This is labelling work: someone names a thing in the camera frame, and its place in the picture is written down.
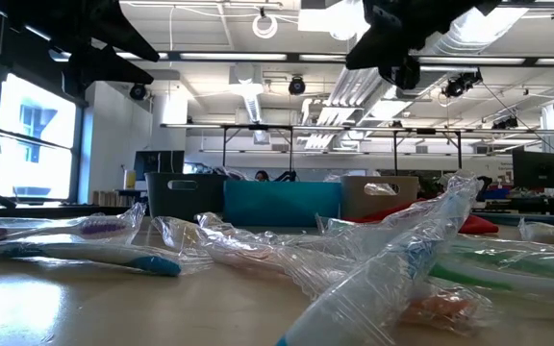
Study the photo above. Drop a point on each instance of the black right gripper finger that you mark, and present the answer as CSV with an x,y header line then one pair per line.
x,y
370,48
385,55

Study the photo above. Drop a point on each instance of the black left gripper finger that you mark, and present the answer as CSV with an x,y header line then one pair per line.
x,y
118,33
108,67

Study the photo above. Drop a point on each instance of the red plastic bin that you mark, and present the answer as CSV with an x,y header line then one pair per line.
x,y
479,225

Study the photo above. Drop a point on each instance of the black background robot arm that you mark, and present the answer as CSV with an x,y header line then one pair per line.
x,y
485,185
286,177

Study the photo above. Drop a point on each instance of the bright window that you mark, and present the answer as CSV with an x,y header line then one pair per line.
x,y
32,144

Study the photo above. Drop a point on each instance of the black monitor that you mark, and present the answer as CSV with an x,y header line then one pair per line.
x,y
159,165
539,170

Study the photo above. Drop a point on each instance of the yellow container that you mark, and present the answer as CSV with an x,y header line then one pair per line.
x,y
129,180

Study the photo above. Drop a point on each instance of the wooden rack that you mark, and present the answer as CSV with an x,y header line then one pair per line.
x,y
108,198

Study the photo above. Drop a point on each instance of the light grey plastic bin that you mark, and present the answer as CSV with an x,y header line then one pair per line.
x,y
354,202

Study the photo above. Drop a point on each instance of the wrapped purple toothbrush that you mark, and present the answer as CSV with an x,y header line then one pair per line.
x,y
99,228

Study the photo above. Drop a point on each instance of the dark grey plastic bin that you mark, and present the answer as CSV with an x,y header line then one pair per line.
x,y
205,197

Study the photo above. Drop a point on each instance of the person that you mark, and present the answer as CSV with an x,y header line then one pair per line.
x,y
261,176

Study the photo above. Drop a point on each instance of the teal plastic bin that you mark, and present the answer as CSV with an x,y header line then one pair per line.
x,y
282,202

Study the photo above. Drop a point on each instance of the wrapped orange toothbrush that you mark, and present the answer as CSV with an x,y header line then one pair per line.
x,y
238,259

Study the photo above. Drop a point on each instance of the round black camera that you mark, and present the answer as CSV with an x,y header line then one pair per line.
x,y
137,91
297,86

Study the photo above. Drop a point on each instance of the black camera cluster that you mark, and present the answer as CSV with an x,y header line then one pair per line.
x,y
460,85

